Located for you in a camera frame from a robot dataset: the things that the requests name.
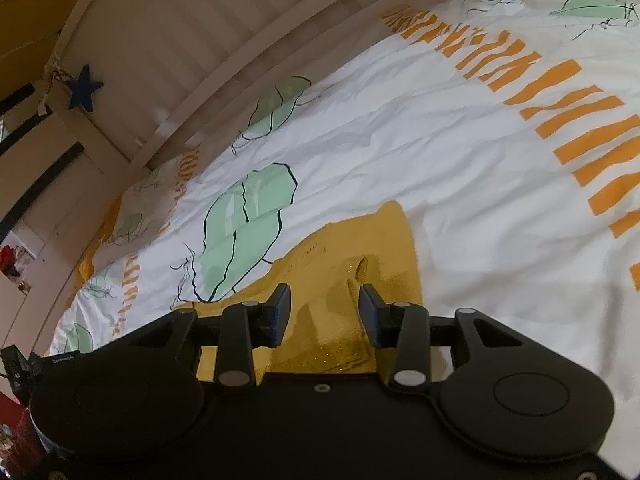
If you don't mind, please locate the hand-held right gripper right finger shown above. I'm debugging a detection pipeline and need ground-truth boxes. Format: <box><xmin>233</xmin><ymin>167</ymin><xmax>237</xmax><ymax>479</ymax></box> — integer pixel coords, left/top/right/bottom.
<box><xmin>358</xmin><ymin>283</ymin><xmax>537</xmax><ymax>393</ymax></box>

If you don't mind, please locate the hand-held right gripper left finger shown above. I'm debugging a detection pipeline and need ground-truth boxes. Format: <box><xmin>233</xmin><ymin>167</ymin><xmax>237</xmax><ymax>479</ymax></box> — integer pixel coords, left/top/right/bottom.
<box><xmin>119</xmin><ymin>283</ymin><xmax>293</xmax><ymax>392</ymax></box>

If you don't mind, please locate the yellow knit sweater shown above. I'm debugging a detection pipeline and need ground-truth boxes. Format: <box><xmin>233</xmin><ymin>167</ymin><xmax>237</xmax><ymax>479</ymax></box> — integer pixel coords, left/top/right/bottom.
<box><xmin>171</xmin><ymin>200</ymin><xmax>427</xmax><ymax>385</ymax></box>

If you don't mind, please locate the red patterned object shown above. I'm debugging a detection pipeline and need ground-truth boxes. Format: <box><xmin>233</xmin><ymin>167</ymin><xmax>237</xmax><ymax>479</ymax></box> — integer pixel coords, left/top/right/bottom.
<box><xmin>0</xmin><ymin>392</ymin><xmax>50</xmax><ymax>480</ymax></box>

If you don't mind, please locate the red cloth item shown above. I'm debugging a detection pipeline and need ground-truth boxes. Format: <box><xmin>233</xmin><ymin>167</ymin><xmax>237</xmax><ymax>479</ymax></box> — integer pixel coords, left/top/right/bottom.
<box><xmin>0</xmin><ymin>244</ymin><xmax>25</xmax><ymax>279</ymax></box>

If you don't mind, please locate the white leaf print duvet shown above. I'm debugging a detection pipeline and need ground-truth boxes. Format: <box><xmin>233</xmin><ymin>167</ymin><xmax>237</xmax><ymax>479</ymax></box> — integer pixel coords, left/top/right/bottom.
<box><xmin>47</xmin><ymin>0</ymin><xmax>640</xmax><ymax>461</ymax></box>

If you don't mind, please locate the leaf print pillow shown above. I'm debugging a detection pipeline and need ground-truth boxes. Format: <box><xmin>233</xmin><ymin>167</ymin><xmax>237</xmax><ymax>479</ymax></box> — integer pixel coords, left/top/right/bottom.
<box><xmin>104</xmin><ymin>142</ymin><xmax>204</xmax><ymax>252</ymax></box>

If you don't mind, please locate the blue star decoration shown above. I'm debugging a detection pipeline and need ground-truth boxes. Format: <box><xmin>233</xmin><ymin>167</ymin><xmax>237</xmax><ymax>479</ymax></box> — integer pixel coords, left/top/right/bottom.
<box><xmin>67</xmin><ymin>63</ymin><xmax>105</xmax><ymax>111</ymax></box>

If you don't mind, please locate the wooden bed frame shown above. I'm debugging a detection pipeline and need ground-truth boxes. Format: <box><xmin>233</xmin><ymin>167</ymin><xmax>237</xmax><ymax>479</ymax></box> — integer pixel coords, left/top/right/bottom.
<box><xmin>0</xmin><ymin>0</ymin><xmax>488</xmax><ymax>361</ymax></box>

